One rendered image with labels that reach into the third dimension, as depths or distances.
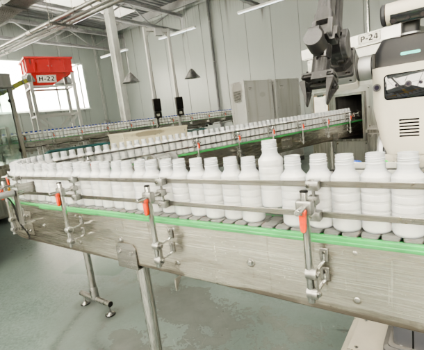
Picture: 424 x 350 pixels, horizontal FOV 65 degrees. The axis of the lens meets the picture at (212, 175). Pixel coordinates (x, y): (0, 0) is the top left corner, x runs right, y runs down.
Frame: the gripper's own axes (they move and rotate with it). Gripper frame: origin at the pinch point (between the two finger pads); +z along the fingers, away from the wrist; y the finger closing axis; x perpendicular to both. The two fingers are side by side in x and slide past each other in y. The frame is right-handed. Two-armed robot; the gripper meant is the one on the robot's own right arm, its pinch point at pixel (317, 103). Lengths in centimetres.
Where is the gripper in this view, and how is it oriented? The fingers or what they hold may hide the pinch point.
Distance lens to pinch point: 112.1
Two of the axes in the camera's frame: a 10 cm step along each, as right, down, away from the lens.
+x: 5.7, 2.6, 7.8
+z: -1.6, 9.7, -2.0
